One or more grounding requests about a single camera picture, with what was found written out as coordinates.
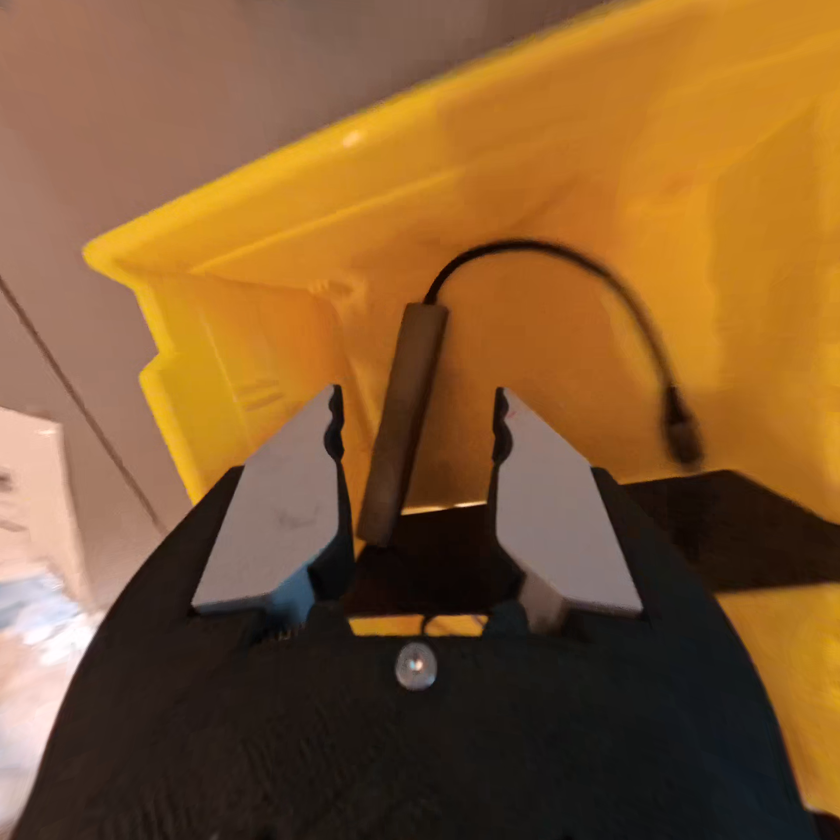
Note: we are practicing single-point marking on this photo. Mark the yellow plastic bin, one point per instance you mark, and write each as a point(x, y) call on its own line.
point(590, 164)

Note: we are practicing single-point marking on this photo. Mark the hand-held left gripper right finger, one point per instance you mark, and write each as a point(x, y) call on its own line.
point(558, 512)

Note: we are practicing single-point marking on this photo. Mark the white box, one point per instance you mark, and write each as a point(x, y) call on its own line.
point(33, 499)

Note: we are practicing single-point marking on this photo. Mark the black flat strip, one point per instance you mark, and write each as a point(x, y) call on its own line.
point(735, 531)

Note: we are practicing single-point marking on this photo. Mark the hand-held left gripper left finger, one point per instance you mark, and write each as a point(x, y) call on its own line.
point(275, 512)

